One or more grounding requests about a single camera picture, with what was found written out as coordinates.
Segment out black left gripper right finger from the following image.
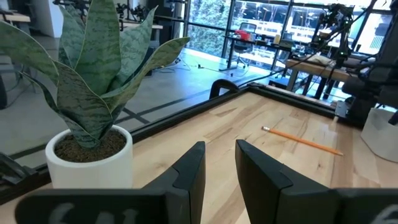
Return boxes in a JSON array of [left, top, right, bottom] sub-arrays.
[[235, 139, 398, 224]]

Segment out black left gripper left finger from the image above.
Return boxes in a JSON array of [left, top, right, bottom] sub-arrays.
[[15, 141, 206, 224]]

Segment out orange pencil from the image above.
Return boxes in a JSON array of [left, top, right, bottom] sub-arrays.
[[261, 126, 344, 156]]

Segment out white round plant pot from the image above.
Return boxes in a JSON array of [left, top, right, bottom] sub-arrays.
[[45, 124, 134, 190]]

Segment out wooden workbench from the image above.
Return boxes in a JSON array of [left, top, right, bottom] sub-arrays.
[[284, 57, 358, 100]]

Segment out black office chair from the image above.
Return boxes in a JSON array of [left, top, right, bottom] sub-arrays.
[[232, 21, 258, 68]]

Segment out black office desk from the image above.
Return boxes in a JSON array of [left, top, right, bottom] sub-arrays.
[[221, 34, 295, 72]]

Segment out red box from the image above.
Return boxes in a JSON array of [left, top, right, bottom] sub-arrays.
[[234, 29, 251, 41]]

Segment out green artificial snake plant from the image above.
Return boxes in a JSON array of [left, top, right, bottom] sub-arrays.
[[0, 0, 191, 149]]

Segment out black aluminium table frame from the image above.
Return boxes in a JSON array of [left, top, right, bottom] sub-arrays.
[[0, 81, 338, 206]]

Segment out black power cable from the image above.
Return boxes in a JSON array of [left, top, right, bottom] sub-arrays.
[[208, 78, 241, 100]]

